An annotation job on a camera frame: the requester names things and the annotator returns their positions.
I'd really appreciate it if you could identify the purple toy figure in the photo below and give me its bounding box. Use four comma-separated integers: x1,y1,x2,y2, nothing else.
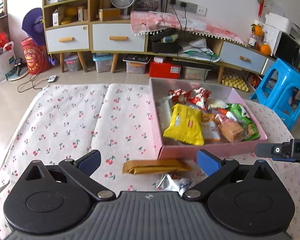
21,8,46,46

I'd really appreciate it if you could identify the small white blue candy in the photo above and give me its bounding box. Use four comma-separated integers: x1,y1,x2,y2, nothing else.
154,173,194,197

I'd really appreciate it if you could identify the pink cardboard box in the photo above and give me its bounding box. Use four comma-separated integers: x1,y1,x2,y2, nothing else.
149,78,267,160

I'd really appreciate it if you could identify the black bag on shelf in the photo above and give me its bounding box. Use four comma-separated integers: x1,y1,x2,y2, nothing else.
149,28,180,54

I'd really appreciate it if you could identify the gold foil snack bar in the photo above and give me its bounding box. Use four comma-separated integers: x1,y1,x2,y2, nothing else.
122,159,192,175

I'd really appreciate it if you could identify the yellow snack packet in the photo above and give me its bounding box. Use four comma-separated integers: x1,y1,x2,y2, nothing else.
163,103,205,146

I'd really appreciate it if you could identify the red candy packet left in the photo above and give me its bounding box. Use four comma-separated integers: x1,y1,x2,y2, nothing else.
169,88,192,103

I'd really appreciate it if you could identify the red candy packet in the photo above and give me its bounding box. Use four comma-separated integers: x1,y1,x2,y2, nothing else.
169,88,192,103
188,87,211,111

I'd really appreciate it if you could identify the white shopping bag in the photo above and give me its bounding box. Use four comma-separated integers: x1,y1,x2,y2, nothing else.
0,41,16,83

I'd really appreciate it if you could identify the red candy packet right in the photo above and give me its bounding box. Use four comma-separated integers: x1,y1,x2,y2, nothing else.
188,87,211,111

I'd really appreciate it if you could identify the orange white snack packet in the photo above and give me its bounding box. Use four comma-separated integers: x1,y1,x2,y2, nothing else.
217,108,238,121

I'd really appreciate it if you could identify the red shoe box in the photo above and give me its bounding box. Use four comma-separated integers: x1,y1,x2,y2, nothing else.
149,60,181,79

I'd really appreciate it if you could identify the orange fruit lower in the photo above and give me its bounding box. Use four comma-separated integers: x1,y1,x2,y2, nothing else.
259,43,271,56

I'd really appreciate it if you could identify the cherry print table cloth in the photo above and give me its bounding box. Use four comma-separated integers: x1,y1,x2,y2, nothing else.
0,83,300,240

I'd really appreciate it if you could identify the orange fruit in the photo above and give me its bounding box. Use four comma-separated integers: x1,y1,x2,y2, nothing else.
251,24,263,37
259,43,271,56

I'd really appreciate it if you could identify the yellow egg tray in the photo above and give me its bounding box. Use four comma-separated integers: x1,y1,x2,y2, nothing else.
221,72,249,92

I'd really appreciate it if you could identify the wooden tv cabinet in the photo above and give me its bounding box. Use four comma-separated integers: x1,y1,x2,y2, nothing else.
43,0,275,75

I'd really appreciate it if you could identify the pink cherry dust cloth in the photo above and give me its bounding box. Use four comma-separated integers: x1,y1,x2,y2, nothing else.
130,11,247,46

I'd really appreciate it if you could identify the red gift bag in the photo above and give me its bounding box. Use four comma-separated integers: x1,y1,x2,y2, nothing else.
21,37,51,75

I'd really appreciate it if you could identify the white wall socket strip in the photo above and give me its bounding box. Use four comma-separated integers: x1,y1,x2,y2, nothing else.
169,0,207,17

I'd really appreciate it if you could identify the blue plastic stool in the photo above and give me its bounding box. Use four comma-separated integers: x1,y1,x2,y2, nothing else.
250,58,300,130

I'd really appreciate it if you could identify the clear storage bin black lid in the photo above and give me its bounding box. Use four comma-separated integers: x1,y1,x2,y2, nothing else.
123,54,151,74

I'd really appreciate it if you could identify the clear storage bin blue lid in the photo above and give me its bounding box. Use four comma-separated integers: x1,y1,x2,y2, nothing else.
93,53,113,73

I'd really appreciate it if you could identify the orange cracker snack packet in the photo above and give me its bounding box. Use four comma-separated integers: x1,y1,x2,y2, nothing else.
201,114,221,142

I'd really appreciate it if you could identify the black microwave oven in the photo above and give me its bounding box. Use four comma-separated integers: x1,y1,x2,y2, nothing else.
273,31,300,68

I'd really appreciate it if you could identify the black hanging cable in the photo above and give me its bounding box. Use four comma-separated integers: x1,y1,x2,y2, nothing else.
169,0,216,83

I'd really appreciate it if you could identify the green chip snack packet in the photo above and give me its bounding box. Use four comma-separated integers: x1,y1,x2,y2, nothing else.
227,103,260,141

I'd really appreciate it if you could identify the wafer biscuit clear packet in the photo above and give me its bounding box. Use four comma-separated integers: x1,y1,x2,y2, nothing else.
215,113,245,142

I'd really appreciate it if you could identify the orange fruit upper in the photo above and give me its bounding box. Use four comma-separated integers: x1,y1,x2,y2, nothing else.
251,24,263,37

